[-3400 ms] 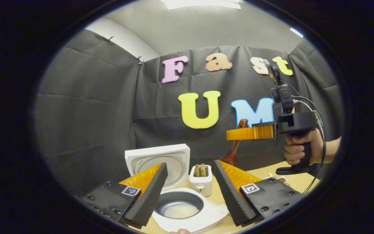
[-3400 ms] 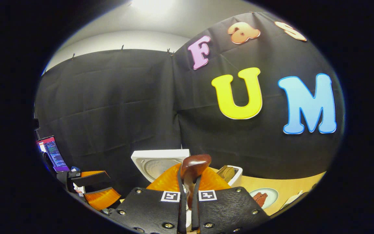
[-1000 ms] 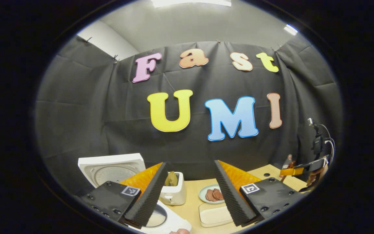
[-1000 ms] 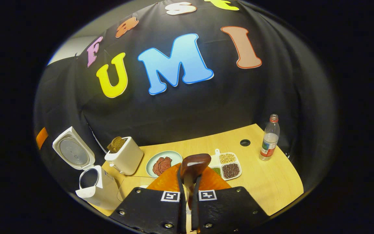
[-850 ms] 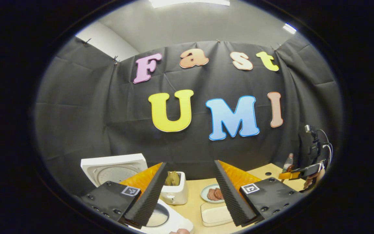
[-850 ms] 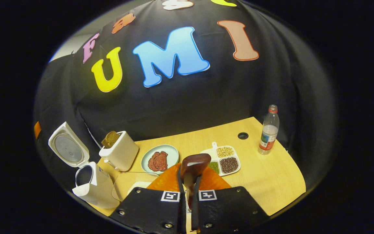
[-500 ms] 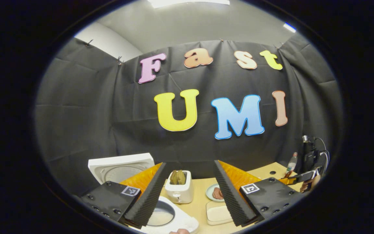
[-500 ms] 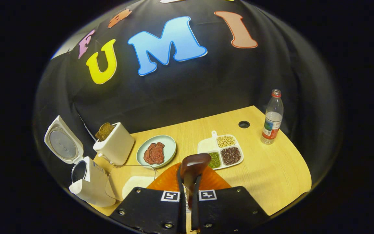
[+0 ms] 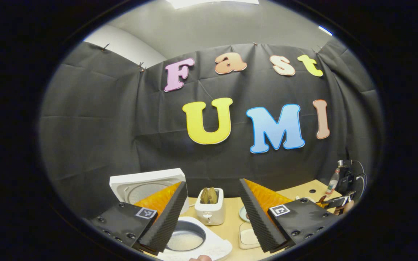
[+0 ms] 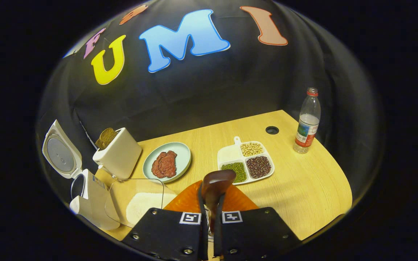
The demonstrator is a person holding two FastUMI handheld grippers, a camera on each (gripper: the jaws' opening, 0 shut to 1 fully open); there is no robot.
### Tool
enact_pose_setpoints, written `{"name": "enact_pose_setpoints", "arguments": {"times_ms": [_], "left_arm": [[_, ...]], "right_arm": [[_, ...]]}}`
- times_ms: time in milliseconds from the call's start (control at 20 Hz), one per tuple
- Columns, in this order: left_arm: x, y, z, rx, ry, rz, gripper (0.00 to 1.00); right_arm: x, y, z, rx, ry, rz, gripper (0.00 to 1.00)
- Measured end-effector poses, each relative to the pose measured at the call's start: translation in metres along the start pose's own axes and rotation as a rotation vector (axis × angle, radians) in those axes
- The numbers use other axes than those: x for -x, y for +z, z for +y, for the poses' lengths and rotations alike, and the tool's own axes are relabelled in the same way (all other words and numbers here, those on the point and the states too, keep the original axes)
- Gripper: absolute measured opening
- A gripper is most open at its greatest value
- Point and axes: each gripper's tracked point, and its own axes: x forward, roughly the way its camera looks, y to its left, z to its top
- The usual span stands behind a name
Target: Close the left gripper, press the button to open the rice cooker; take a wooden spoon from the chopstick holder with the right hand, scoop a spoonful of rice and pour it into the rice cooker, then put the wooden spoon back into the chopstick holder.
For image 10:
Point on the green mung beans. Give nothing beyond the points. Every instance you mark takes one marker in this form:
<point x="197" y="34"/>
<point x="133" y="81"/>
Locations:
<point x="235" y="172"/>

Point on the black backdrop cloth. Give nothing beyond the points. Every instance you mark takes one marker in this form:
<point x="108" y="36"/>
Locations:
<point x="230" y="79"/>

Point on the dark red beans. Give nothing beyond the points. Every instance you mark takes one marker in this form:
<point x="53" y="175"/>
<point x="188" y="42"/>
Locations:
<point x="258" y="166"/>

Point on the yellow soybeans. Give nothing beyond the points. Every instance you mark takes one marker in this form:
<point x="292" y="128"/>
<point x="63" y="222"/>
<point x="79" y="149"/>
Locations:
<point x="251" y="149"/>

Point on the white rice cooker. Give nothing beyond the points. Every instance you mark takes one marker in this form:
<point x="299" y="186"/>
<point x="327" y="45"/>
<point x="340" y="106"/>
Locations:
<point x="93" y="203"/>

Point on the white toaster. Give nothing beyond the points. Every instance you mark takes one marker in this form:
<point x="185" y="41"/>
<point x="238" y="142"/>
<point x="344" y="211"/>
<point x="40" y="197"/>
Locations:
<point x="122" y="156"/>

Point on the brown wooden spoon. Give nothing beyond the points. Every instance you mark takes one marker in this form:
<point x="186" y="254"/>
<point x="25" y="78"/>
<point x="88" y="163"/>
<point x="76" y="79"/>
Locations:
<point x="218" y="181"/>

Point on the red meat slices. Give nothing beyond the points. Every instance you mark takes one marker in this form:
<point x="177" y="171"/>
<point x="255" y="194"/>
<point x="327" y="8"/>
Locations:
<point x="164" y="164"/>

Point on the toast slices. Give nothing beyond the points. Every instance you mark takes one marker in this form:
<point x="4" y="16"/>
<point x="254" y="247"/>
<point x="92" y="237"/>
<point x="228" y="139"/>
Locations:
<point x="105" y="138"/>

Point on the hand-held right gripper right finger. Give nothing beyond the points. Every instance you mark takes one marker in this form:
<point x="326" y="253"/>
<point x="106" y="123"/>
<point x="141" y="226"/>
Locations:
<point x="252" y="232"/>

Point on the pale green round plate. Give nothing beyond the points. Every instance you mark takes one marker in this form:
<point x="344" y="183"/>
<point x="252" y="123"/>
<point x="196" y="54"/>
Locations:
<point x="183" y="159"/>

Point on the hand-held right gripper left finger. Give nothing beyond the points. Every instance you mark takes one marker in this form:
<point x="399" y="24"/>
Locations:
<point x="172" y="232"/>

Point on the clear water bottle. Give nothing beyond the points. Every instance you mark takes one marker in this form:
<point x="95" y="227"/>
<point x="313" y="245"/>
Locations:
<point x="307" y="127"/>

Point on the white divided tray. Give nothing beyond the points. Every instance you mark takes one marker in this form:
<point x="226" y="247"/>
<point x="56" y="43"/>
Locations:
<point x="230" y="154"/>

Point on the black table grommet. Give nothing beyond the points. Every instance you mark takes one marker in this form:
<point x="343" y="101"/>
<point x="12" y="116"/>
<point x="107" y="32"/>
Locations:
<point x="272" y="130"/>

